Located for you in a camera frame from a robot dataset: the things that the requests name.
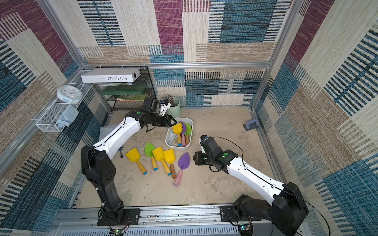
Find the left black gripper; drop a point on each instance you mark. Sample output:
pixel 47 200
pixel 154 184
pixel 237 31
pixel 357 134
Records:
pixel 167 121

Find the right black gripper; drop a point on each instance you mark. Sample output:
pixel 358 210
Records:
pixel 199 158

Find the yellow shovel blue tip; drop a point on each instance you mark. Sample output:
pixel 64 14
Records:
pixel 178 129

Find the white plastic storage box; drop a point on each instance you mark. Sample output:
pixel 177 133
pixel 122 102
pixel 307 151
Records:
pixel 176 147

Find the light blue shovel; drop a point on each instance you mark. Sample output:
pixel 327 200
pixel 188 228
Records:
pixel 172 140

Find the purple shovel pink handle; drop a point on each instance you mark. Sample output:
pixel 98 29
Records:
pixel 183 163
pixel 184 129

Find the green shovel wooden handle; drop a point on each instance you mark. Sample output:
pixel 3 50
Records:
pixel 188 133

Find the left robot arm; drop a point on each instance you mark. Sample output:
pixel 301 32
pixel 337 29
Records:
pixel 96 160

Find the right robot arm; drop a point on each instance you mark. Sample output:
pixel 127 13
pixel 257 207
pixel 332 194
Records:
pixel 282 204

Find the white FOLIO-02 box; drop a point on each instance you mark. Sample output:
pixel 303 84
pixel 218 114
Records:
pixel 111 75

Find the green pen holder cup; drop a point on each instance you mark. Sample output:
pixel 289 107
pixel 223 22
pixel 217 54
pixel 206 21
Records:
pixel 174 111

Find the pens in cup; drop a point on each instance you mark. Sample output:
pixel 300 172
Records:
pixel 170 99

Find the colourful book on shelf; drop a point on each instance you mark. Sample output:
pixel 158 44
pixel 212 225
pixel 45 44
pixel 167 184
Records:
pixel 131 98

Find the green book on shelf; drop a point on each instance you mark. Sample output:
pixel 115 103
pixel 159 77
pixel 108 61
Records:
pixel 122 90

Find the grey hole punch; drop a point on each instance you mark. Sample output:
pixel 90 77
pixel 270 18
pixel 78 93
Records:
pixel 252 124

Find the light blue cloth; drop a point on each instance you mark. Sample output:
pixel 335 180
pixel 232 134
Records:
pixel 67 117

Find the white round clock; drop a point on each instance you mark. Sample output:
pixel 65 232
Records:
pixel 69 94

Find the yellow shovel wooden handle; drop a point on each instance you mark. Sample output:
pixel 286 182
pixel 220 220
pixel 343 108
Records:
pixel 169 157

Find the black wire shelf rack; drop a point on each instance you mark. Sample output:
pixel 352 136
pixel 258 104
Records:
pixel 145 79

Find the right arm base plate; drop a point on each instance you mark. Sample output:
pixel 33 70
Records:
pixel 229 214

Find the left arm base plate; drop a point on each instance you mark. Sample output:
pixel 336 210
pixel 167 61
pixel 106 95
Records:
pixel 126 216

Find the white wire wall basket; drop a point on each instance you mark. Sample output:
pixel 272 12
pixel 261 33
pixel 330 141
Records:
pixel 48 120

